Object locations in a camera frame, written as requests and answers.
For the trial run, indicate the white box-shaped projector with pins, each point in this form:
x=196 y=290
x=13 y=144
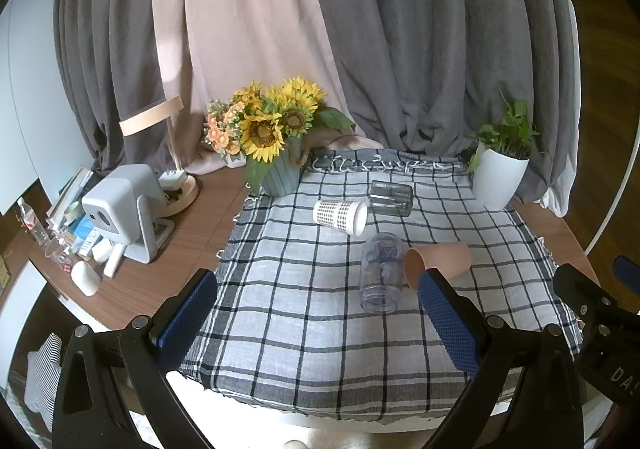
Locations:
x=115 y=194

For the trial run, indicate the orange flowers in white pot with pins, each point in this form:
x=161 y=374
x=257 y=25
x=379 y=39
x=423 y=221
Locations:
x=222 y=131

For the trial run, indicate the white oval case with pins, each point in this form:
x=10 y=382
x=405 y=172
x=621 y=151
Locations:
x=85 y=278

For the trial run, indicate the potted green plant white planter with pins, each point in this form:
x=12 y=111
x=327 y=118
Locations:
x=497 y=179

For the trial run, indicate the white charger plug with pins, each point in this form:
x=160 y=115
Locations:
x=172 y=179

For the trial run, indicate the striped cloth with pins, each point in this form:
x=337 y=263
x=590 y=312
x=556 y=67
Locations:
x=42 y=379

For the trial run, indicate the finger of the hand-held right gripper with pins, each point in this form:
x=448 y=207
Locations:
x=582 y=291
x=630 y=284

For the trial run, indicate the dark clear glass cup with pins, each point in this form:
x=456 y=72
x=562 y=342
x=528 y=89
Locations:
x=392 y=199

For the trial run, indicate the white curved frame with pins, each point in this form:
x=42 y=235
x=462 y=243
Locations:
x=617 y=209

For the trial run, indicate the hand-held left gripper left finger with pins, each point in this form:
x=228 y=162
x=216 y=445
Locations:
x=185 y=324

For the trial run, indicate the white tube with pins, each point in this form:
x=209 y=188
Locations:
x=113 y=261

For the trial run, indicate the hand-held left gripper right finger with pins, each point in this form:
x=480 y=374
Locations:
x=447 y=324

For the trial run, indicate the stack of books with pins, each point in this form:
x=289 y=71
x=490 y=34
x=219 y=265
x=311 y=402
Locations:
x=67 y=199

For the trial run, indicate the white patterned paper cup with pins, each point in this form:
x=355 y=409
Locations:
x=337 y=215

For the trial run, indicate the clear water bottle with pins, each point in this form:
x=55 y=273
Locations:
x=30 y=221

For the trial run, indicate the wooden desk lamp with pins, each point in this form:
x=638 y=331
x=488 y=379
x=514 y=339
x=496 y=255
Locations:
x=150 y=116

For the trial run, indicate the clear measuring cup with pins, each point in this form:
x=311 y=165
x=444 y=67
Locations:
x=56 y=251

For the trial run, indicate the blue white box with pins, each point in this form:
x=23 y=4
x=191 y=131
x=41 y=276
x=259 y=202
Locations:
x=85 y=231

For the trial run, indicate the pink cup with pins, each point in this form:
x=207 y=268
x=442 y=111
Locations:
x=445 y=259

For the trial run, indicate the sunflower bouquet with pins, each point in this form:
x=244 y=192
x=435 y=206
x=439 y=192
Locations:
x=262 y=134

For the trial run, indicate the checked grey white cloth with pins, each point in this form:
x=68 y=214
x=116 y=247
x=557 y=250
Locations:
x=300 y=319

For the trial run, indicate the pink curtain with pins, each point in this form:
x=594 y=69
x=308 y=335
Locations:
x=235 y=29

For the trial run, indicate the green ribbed vase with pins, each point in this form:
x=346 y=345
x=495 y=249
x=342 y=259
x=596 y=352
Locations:
x=281 y=179

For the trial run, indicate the grey curtain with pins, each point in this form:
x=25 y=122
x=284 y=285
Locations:
x=440 y=39
x=110 y=54

